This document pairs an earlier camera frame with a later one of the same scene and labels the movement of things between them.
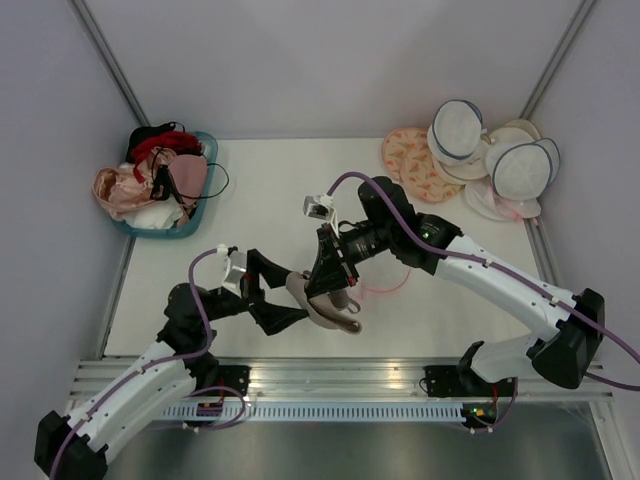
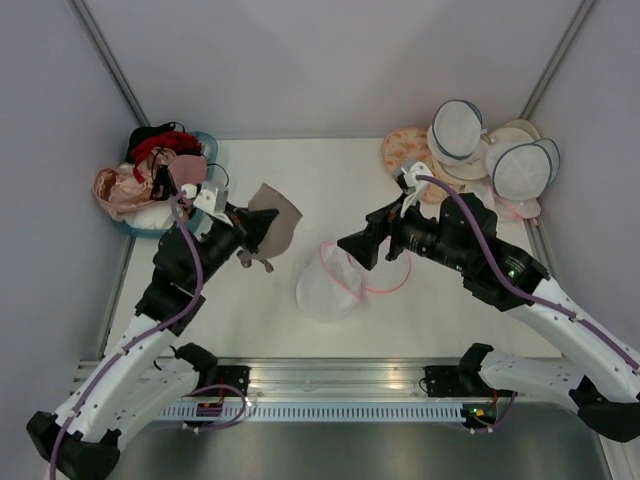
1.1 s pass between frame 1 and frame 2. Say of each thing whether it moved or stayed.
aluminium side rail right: stayed
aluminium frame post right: stayed
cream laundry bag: stayed
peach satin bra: stayed
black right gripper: moved
